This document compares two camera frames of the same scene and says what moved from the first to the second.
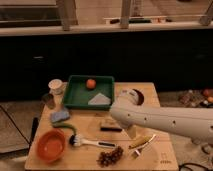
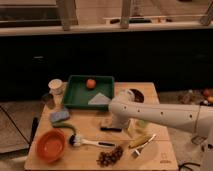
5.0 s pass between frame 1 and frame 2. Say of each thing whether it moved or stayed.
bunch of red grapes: stayed
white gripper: moved
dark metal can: stayed
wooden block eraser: stayed
